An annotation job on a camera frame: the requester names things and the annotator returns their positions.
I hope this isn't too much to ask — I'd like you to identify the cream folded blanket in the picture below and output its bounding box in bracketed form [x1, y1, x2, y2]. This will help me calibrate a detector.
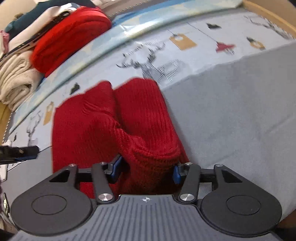
[1, 50, 43, 111]

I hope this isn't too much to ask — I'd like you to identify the dark red knit sweater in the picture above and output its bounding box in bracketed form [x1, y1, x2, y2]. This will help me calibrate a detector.
[52, 78, 188, 195]

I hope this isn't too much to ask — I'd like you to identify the white navy-trimmed pillow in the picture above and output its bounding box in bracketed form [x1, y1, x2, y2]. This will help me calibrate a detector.
[1, 3, 80, 65]

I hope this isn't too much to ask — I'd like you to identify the grey printed bed sheet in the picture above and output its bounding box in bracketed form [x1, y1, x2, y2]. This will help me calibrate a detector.
[1, 9, 295, 217]

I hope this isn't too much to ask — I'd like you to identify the bright red folded blanket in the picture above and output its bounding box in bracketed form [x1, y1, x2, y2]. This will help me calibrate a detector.
[30, 6, 111, 77]

